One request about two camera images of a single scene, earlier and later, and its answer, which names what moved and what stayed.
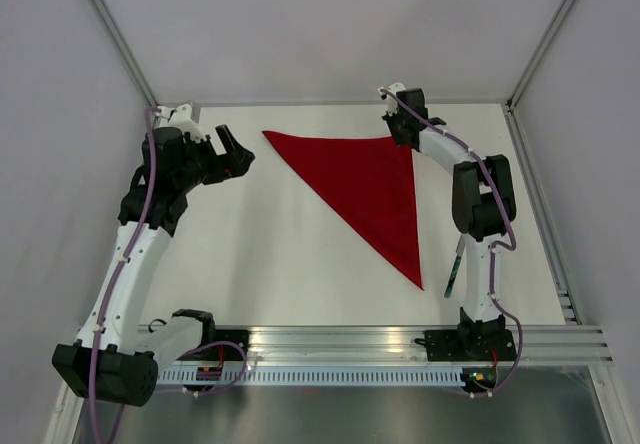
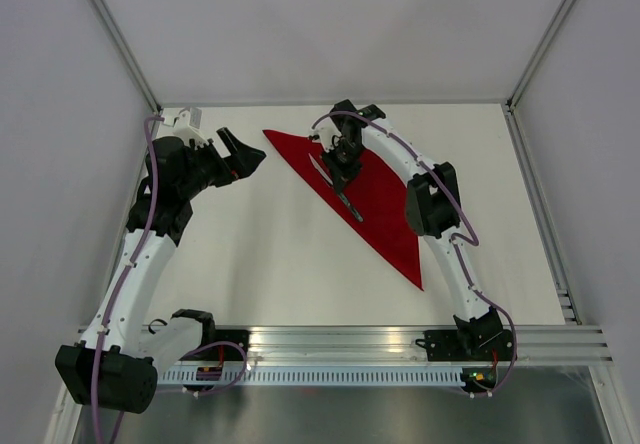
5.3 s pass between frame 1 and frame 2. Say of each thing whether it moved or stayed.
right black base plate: stayed
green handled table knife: moved
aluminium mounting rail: stayed
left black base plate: stayed
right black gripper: moved
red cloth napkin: stayed
